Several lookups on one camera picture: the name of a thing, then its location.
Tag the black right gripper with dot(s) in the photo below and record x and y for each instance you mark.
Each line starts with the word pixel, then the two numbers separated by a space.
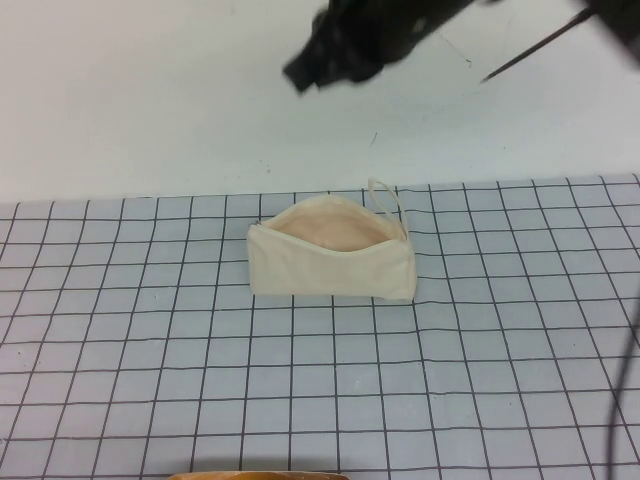
pixel 352 42

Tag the blue grid-pattern tablecloth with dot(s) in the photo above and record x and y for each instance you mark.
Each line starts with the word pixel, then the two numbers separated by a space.
pixel 150 350

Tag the cream canvas pencil case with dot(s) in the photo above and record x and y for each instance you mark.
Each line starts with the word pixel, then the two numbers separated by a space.
pixel 330 272

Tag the brown wooden object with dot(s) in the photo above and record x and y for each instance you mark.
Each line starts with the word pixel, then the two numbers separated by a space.
pixel 260 476

